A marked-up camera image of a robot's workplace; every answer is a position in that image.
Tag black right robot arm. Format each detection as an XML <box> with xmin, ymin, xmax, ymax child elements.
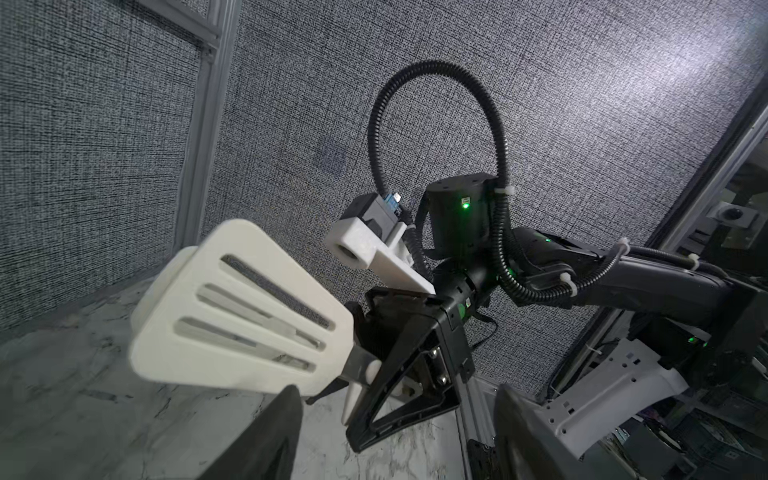
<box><xmin>347</xmin><ymin>173</ymin><xmax>767</xmax><ymax>456</ymax></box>

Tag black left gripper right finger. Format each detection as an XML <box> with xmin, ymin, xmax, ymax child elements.
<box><xmin>493</xmin><ymin>385</ymin><xmax>588</xmax><ymax>480</ymax></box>

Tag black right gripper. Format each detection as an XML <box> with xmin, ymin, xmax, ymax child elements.
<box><xmin>346</xmin><ymin>257</ymin><xmax>498</xmax><ymax>453</ymax></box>

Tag metal tongs with white tips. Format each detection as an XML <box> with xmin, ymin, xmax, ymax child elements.
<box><xmin>128</xmin><ymin>219</ymin><xmax>381</xmax><ymax>424</ymax></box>

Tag black corrugated cable conduit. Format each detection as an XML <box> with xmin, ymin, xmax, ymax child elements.
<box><xmin>367</xmin><ymin>59</ymin><xmax>631</xmax><ymax>305</ymax></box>

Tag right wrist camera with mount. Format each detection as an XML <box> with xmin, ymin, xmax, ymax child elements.
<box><xmin>324</xmin><ymin>193</ymin><xmax>435</xmax><ymax>294</ymax></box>

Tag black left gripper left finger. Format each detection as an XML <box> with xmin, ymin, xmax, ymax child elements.
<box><xmin>199</xmin><ymin>385</ymin><xmax>303</xmax><ymax>480</ymax></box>

